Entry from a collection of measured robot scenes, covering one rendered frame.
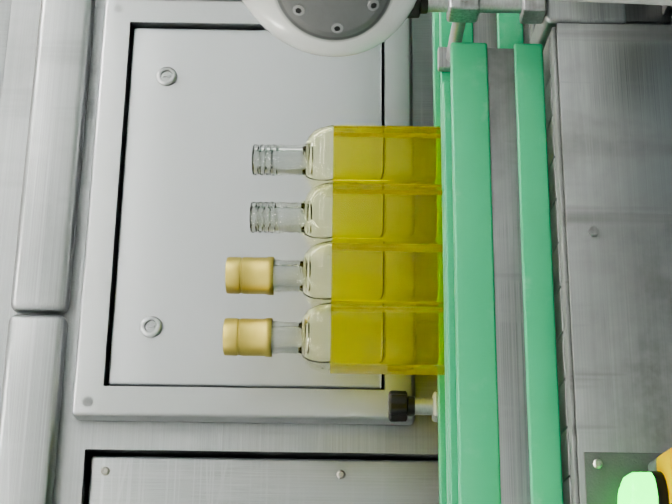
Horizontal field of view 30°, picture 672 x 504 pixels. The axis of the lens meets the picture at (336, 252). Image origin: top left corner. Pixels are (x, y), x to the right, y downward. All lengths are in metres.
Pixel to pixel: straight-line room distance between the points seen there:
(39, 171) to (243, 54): 0.25
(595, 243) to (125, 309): 0.51
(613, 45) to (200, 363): 0.51
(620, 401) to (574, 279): 0.10
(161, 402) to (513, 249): 0.41
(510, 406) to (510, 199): 0.17
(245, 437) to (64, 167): 0.35
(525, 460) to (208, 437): 0.40
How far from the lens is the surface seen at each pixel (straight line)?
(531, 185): 1.06
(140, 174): 1.34
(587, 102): 1.08
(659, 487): 0.93
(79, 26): 1.44
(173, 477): 1.29
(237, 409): 1.25
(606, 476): 0.98
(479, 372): 1.00
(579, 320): 1.01
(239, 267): 1.15
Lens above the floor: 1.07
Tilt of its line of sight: level
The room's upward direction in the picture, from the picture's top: 89 degrees counter-clockwise
